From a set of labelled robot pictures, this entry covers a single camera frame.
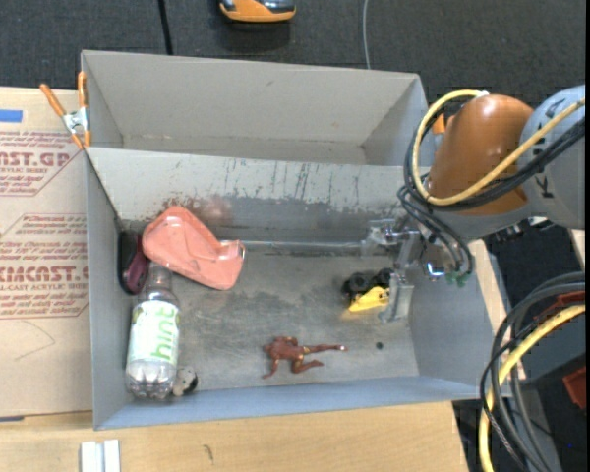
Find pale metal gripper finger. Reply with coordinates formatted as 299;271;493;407
377;271;403;325
397;282;416;321

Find yellow toy vehicle black wheels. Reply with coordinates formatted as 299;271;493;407
340;267;395;315

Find grey metal bin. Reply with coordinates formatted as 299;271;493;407
78;49;499;432

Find red-brown toy figure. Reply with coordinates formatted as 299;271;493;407
260;335;350;381

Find white and black toy animal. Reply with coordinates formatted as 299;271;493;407
171;366;201;398

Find clear plastic bottle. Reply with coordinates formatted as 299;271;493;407
124;262;183;402

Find dark maroon rounded object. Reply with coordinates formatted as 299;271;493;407
117;230;151;297

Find brown cardboard board red print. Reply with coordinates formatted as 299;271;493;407
0;84;95;421

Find black cylinder on white bracket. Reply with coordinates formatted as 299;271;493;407
421;258;448;283

